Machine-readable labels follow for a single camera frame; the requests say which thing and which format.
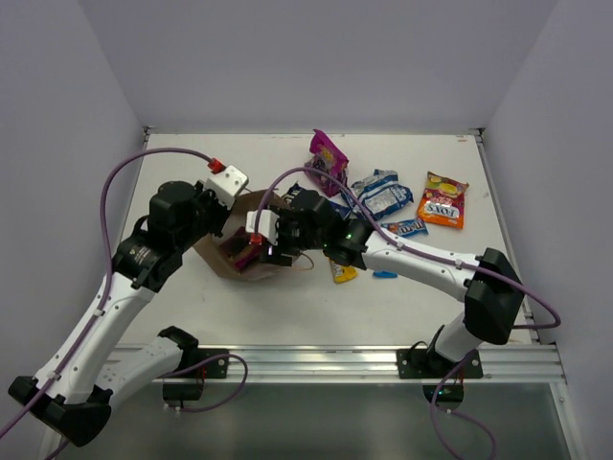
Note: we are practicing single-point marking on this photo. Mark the blue candy packet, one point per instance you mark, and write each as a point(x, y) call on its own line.
point(407, 228)

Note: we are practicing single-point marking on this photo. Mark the light blue snack bar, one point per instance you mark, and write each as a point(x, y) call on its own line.
point(382, 274)

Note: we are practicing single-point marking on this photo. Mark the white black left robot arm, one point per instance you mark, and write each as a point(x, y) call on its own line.
point(75, 393)

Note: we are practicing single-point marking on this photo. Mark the magenta snack wrapper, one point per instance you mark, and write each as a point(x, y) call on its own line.
point(326, 158)

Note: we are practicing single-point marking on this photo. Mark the aluminium mounting rail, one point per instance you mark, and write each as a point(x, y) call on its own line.
point(378, 364)

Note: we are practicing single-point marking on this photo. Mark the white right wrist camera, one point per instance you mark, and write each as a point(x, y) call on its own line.
point(262, 227)

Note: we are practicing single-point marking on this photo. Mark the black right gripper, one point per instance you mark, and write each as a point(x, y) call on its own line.
point(272, 252)

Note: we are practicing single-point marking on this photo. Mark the orange snack packet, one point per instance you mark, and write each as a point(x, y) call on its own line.
point(443, 201)

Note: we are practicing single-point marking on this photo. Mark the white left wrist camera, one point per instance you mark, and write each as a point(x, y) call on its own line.
point(227, 185)

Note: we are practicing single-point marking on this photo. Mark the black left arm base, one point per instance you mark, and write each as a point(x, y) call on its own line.
point(206, 364)

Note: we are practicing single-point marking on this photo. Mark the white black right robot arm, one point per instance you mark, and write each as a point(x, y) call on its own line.
point(486, 284)

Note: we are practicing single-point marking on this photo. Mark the blue white snack bag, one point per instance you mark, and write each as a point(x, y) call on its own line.
point(381, 194)

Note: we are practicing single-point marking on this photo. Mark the dark blue snack packet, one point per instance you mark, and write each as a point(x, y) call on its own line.
point(295, 189)

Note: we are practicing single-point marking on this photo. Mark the yellow snack packet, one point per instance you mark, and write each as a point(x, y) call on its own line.
point(342, 274)

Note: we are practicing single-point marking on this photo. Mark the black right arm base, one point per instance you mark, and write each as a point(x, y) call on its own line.
point(418, 363)

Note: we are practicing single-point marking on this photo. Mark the small magenta snack packet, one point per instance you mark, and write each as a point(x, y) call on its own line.
point(240, 251)

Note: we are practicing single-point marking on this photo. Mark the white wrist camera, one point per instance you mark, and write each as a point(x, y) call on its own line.
point(262, 227)
point(227, 185)

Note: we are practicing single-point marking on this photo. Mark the brown paper bag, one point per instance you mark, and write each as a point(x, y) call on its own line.
point(212, 249)

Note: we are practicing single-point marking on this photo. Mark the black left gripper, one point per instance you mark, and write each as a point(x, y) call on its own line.
point(220, 220)

